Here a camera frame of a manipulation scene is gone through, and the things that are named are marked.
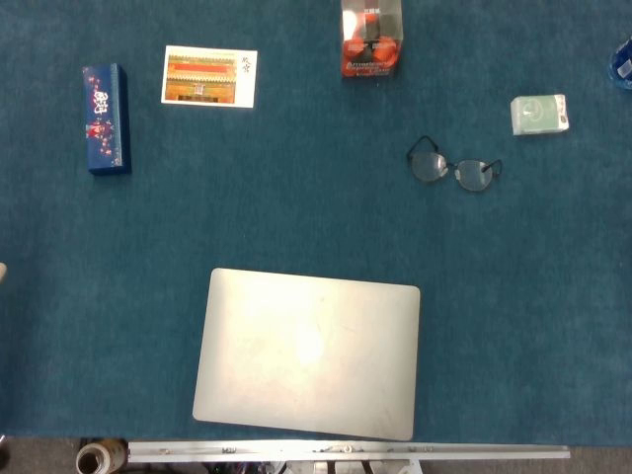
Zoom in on black-rimmed eyeglasses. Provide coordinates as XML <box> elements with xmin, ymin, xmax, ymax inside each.
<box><xmin>405</xmin><ymin>135</ymin><xmax>504</xmax><ymax>193</ymax></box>

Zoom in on dark blue patterned box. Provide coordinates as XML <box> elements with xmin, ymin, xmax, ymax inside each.
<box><xmin>81</xmin><ymin>62</ymin><xmax>133</xmax><ymax>176</ymax></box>

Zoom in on brown tape roll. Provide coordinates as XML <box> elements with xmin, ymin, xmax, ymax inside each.
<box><xmin>74</xmin><ymin>437</ymin><xmax>129</xmax><ymax>474</ymax></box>

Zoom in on palace photo postcard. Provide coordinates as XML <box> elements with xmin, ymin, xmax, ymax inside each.
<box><xmin>160</xmin><ymin>44</ymin><xmax>259</xmax><ymax>110</ymax></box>

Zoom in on silver closed laptop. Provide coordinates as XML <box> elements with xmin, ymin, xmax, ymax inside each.
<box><xmin>192</xmin><ymin>268</ymin><xmax>422</xmax><ymax>442</ymax></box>

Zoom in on blue felt table cloth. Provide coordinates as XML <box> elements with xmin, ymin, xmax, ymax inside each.
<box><xmin>0</xmin><ymin>0</ymin><xmax>632</xmax><ymax>440</ymax></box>

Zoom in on clear red coffee capsule box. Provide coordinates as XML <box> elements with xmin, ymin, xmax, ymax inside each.
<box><xmin>340</xmin><ymin>0</ymin><xmax>405</xmax><ymax>80</ymax></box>

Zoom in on pale green tissue pack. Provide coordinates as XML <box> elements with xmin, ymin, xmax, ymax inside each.
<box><xmin>510</xmin><ymin>93</ymin><xmax>571</xmax><ymax>137</ymax></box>

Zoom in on blue plastic drink bottle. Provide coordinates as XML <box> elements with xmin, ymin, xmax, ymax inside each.
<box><xmin>607</xmin><ymin>39</ymin><xmax>632</xmax><ymax>91</ymax></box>

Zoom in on long silver metal bar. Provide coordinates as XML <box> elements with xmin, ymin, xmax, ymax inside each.
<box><xmin>126</xmin><ymin>440</ymin><xmax>572</xmax><ymax>464</ymax></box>

